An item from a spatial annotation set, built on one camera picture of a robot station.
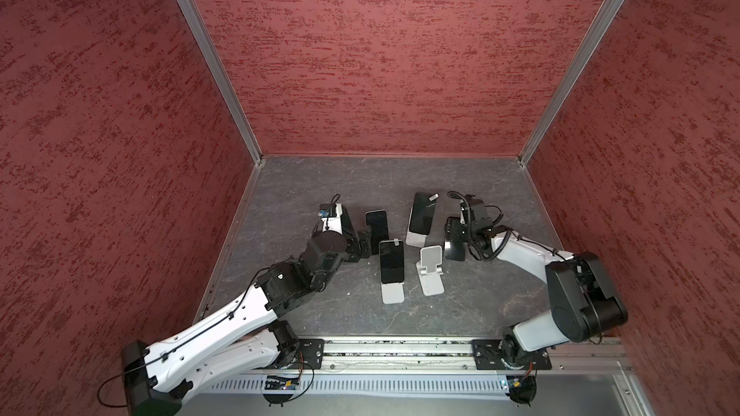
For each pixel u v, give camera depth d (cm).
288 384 71
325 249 50
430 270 84
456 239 85
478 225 73
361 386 77
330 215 60
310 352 75
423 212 90
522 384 71
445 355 76
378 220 87
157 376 39
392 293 85
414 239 95
